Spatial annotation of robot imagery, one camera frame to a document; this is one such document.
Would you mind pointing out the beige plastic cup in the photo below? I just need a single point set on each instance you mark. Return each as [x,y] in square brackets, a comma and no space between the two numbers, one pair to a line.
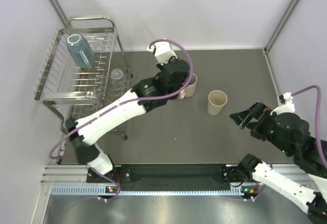
[217,99]

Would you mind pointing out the left aluminium frame post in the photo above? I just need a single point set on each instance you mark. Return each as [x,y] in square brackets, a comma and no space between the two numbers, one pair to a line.
[59,11]

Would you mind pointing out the grey slotted cable duct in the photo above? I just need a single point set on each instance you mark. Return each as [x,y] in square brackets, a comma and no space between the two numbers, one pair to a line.
[103,190]

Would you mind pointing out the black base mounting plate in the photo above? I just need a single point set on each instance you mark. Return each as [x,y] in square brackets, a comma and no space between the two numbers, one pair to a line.
[177,176]

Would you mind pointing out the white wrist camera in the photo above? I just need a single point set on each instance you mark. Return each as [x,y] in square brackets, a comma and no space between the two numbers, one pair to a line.
[285,104]
[162,52]

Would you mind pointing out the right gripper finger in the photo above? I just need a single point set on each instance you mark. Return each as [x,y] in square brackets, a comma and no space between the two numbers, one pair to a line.
[252,126]
[242,119]

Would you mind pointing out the right aluminium frame post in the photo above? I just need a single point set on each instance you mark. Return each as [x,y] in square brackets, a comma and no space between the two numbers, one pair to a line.
[291,6]

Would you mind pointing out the pink mug lavender inside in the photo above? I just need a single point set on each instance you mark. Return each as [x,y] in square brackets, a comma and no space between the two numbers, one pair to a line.
[191,88]

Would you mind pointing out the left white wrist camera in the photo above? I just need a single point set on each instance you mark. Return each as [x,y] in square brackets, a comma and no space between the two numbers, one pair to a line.
[162,52]

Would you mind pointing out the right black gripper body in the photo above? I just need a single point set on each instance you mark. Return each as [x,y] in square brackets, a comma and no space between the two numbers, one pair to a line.
[265,129]

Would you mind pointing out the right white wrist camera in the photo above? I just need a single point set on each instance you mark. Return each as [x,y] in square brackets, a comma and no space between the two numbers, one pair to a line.
[285,104]

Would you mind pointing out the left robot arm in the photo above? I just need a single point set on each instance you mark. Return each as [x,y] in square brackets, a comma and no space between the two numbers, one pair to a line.
[146,95]

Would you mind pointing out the teal ceramic mug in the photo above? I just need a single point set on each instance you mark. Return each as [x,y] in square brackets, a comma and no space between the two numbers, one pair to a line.
[80,51]

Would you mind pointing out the aluminium frame post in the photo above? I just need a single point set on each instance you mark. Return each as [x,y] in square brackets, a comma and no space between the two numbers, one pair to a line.
[291,6]
[59,11]

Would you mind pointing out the clear glass cup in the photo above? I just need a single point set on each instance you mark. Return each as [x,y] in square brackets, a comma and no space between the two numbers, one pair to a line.
[118,80]

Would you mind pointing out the steel dish rack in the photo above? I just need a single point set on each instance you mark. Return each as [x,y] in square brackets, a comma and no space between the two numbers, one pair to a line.
[69,91]

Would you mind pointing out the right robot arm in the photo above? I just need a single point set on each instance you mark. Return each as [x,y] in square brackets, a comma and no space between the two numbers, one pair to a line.
[290,134]

